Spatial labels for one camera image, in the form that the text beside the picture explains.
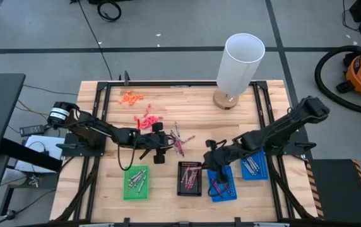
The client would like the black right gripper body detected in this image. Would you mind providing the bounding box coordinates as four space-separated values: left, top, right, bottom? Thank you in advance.
206 141 242 184

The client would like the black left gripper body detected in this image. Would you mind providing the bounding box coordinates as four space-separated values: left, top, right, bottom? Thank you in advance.
141 122 169 165

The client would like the black plastic basket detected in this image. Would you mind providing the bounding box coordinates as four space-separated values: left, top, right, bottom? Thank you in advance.
177 161 203 197

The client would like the blue plastic basket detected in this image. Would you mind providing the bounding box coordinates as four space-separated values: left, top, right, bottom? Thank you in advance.
206 165 239 203
240 149 269 182

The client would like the green plastic basket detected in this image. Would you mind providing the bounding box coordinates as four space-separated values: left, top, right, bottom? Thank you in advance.
122 165 150 202

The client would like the white lamp with wooden base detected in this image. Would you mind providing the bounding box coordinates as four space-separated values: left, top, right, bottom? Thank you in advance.
212 33 266 110

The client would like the black mat with hazard stripes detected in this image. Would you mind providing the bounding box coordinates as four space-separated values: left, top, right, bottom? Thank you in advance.
305 159 361 225

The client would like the white box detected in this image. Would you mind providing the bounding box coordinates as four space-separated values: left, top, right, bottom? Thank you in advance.
15 134 65 173

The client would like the black power adapter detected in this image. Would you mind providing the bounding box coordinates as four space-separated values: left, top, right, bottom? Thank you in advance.
19 124 46 137

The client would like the black desk bar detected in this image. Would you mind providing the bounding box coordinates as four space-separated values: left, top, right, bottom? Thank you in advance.
0 137 63 173

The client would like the metal key bunch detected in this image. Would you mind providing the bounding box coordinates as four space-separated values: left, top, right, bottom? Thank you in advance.
27 175 41 189

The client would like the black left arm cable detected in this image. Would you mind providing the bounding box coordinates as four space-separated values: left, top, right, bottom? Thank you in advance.
116 138 144 172

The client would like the long black floor cable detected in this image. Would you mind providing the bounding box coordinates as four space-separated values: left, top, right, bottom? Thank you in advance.
78 0 114 81

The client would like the yellow cable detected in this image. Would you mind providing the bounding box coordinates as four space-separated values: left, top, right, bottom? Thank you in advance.
16 100 55 117

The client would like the coiled black floor cable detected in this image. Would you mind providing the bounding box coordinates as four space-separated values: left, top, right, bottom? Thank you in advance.
97 1 122 23

